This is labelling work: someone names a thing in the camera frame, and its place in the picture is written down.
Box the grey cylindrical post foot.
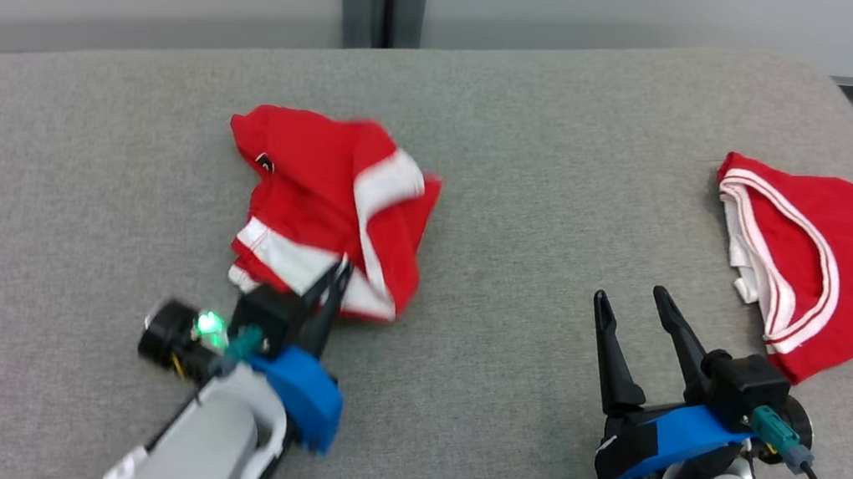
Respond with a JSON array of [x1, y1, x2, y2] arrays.
[[386, 0, 427, 52], [330, 0, 379, 53]]

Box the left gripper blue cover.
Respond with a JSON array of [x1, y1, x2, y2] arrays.
[[126, 232, 365, 457]]

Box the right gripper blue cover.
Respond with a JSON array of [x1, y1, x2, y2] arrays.
[[567, 277, 773, 479]]

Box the red white-striped shorts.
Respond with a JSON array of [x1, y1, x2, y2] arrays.
[[204, 98, 450, 330]]

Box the left cable with teal plug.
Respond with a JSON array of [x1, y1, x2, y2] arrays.
[[222, 320, 268, 365]]

